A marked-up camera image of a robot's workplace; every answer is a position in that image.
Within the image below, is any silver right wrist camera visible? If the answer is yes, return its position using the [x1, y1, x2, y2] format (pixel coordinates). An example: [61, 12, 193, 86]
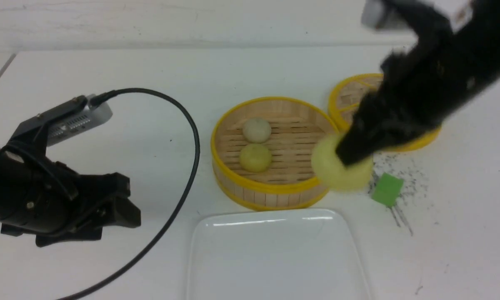
[361, 0, 409, 32]

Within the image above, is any green cube block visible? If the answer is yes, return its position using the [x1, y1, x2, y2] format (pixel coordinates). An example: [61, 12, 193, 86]
[371, 173, 404, 208]

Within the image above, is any yellowish steamed bun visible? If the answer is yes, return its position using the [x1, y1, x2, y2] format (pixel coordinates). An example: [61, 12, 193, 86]
[239, 144, 272, 173]

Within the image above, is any pale white steamed bun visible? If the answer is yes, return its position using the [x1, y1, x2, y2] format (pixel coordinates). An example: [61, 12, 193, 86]
[242, 118, 271, 144]

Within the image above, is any white square plate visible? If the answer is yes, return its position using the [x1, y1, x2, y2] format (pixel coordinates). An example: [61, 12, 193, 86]
[186, 208, 372, 300]

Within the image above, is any bamboo steamer basket yellow rim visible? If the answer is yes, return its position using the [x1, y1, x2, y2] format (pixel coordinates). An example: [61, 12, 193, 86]
[210, 96, 339, 211]

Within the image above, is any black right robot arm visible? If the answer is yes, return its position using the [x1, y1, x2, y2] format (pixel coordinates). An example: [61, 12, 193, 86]
[335, 0, 500, 166]

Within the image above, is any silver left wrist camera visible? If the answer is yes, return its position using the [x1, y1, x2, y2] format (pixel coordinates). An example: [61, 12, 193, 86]
[47, 94, 113, 147]

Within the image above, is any bamboo steamer lid yellow rim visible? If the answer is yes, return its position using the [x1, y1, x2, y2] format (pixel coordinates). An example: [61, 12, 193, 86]
[328, 73, 441, 153]

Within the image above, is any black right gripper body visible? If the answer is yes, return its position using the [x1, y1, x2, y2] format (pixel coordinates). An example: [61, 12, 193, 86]
[335, 52, 484, 165]

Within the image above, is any black camera cable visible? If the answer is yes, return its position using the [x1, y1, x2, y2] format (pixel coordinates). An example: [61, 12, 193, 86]
[58, 88, 201, 300]

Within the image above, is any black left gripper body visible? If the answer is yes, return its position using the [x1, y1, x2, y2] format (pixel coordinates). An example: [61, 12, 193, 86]
[0, 121, 103, 248]

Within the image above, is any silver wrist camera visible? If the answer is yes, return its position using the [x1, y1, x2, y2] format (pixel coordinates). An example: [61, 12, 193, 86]
[361, 0, 409, 32]
[47, 94, 113, 147]

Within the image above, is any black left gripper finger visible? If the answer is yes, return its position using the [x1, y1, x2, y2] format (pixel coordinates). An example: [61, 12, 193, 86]
[102, 196, 141, 228]
[102, 173, 131, 209]

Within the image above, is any yellow steamed bun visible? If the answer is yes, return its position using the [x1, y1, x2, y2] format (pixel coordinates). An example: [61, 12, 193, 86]
[311, 134, 373, 193]

